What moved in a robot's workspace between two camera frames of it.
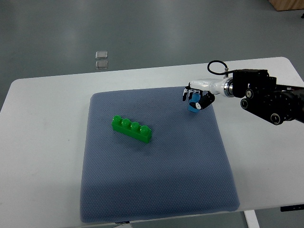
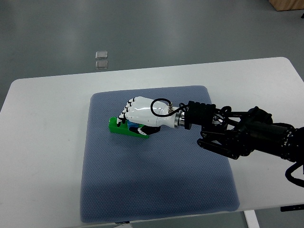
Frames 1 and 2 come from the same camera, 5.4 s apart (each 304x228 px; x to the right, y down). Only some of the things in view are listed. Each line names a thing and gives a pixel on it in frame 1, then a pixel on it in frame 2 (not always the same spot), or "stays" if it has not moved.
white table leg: (251, 219) stays
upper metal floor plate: (101, 54) stays
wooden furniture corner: (280, 5) stays
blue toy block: (195, 98) -> (130, 124)
